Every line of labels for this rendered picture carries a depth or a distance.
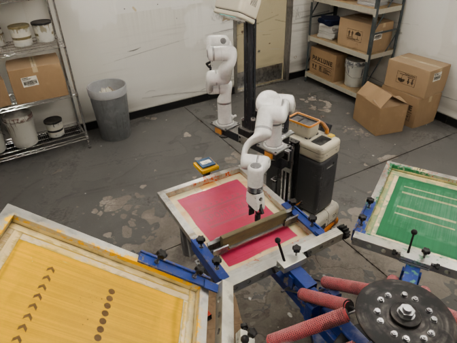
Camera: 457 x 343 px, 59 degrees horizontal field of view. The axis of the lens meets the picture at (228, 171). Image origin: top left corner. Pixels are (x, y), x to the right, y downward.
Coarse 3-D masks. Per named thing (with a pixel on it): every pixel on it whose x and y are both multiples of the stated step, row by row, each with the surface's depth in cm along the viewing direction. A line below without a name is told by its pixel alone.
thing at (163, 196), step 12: (228, 168) 255; (240, 168) 255; (192, 180) 245; (204, 180) 245; (216, 180) 250; (168, 192) 236; (180, 192) 240; (264, 192) 236; (168, 204) 226; (276, 204) 227; (180, 216) 217; (180, 228) 214; (300, 240) 199; (276, 252) 193; (252, 264) 187
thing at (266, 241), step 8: (224, 184) 246; (232, 184) 246; (240, 184) 246; (216, 192) 240; (224, 192) 240; (232, 192) 240; (248, 216) 221; (264, 216) 220; (272, 232) 210; (280, 232) 210; (288, 232) 209; (256, 240) 205; (264, 240) 205; (272, 240) 205; (264, 248) 200
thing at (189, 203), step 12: (204, 192) 241; (180, 204) 231; (192, 204) 231; (192, 216) 222; (204, 228) 214; (216, 228) 213; (228, 228) 213; (252, 240) 205; (228, 252) 198; (240, 252) 198; (252, 252) 198; (228, 264) 192
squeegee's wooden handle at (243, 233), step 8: (272, 216) 204; (280, 216) 206; (248, 224) 200; (256, 224) 200; (264, 224) 202; (272, 224) 205; (280, 224) 209; (232, 232) 195; (240, 232) 196; (248, 232) 199; (256, 232) 202; (224, 240) 193; (232, 240) 195; (240, 240) 198
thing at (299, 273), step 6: (294, 270) 176; (300, 270) 176; (294, 276) 174; (300, 276) 173; (306, 276) 173; (294, 282) 175; (300, 282) 171; (306, 282) 170; (312, 282) 170; (300, 288) 172; (306, 288) 168
